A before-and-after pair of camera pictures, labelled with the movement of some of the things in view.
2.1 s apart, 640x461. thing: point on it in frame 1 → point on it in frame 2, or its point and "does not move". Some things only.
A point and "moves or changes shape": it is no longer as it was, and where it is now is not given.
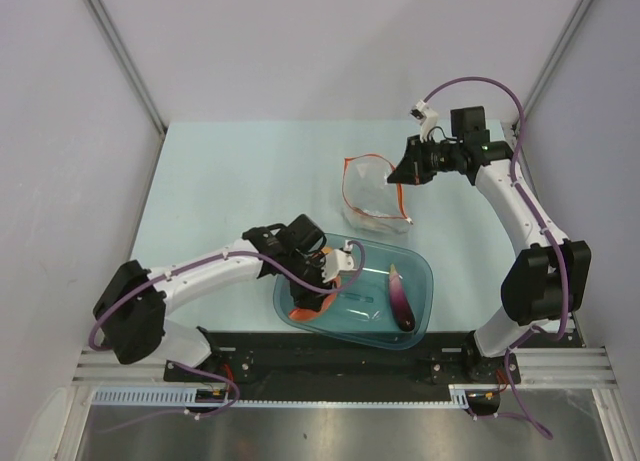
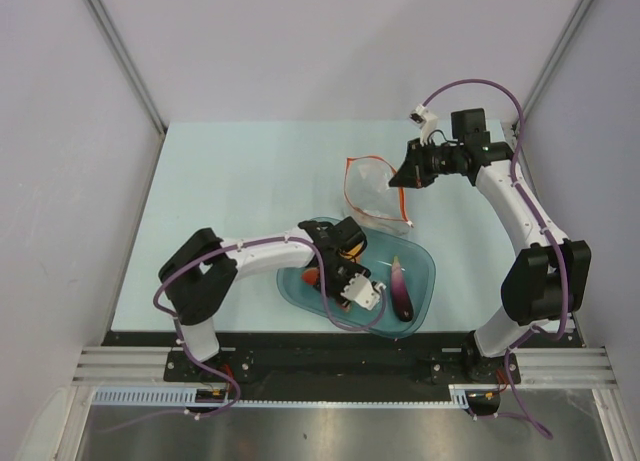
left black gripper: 307,298 → 335,290
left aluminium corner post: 97,6 does not move
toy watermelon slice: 306,314 moves or changes shape
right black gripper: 412,169 does not move
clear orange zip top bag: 368,200 does not move
